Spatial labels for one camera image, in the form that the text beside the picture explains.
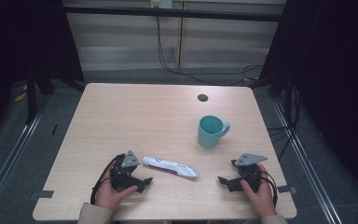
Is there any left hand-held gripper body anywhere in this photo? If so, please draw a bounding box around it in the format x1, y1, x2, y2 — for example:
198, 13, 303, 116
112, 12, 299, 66
109, 149, 145, 192

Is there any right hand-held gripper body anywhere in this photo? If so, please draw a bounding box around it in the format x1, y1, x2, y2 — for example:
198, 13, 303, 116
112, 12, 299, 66
230, 152, 269, 193

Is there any white and purple toothpaste tube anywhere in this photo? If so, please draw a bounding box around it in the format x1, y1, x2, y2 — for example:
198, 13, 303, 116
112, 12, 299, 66
141, 156, 200, 179

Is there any teal mug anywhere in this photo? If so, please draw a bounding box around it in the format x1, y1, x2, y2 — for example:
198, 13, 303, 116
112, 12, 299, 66
197, 115, 231, 149

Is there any person's left hand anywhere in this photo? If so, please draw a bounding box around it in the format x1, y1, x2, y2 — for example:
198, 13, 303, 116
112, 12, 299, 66
94, 169, 139, 212

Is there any person's right hand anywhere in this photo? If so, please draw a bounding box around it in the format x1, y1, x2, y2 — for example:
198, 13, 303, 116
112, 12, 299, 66
240, 162, 277, 219

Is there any grey tape strip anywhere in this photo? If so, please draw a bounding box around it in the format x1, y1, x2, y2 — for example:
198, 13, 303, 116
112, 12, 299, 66
276, 185, 297, 195
29, 189, 55, 201

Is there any black metal stand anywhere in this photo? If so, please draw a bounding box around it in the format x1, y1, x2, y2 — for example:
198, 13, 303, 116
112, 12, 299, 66
23, 65, 87, 126
248, 70, 296, 126

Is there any yellow floor tape piece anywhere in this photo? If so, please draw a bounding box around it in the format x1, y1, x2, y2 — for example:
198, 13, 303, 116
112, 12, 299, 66
13, 83, 29, 104

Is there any black curtain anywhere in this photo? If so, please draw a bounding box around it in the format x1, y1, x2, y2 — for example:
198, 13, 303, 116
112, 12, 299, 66
0, 0, 86, 147
258, 0, 358, 204

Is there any black horizontal bar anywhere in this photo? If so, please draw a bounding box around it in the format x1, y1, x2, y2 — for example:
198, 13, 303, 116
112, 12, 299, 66
62, 5, 284, 23

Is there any left hand-held gripper black cable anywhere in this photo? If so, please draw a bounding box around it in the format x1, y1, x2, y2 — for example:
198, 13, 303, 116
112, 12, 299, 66
89, 153, 127, 205

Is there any hand-held gripper black cable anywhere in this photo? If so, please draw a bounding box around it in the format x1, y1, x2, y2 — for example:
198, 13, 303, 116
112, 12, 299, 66
260, 169, 279, 208
89, 153, 127, 205

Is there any right hand-held gripper black cable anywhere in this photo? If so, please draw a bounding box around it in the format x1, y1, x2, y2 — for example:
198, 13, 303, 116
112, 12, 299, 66
260, 169, 279, 208

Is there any bundle of black cables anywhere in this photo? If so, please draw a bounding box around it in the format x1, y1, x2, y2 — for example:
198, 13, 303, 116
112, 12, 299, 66
266, 86, 303, 161

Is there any metal floor rail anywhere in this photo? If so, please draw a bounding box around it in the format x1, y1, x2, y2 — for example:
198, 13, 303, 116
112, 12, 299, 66
271, 98, 343, 224
0, 95, 49, 217

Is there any long black floor cable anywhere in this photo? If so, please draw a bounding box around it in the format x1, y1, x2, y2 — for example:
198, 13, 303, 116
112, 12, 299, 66
155, 14, 264, 87

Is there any white wall outlet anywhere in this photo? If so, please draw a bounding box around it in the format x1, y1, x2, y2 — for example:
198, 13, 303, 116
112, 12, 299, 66
150, 0, 173, 9

